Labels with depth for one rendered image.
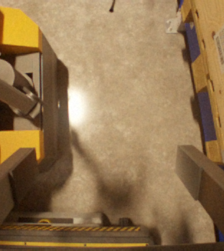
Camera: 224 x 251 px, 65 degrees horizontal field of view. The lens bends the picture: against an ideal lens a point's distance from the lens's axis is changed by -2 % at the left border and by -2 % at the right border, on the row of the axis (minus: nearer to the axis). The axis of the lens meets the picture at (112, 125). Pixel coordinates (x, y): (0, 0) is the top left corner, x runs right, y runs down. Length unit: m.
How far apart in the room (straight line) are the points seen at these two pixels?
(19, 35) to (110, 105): 0.60
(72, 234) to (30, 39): 0.88
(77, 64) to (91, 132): 0.45
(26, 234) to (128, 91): 0.90
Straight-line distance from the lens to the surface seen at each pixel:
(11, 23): 1.07
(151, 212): 1.15
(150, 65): 1.24
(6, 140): 0.86
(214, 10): 0.83
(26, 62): 1.01
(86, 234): 0.81
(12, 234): 0.90
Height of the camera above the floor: 1.09
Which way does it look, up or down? 81 degrees down
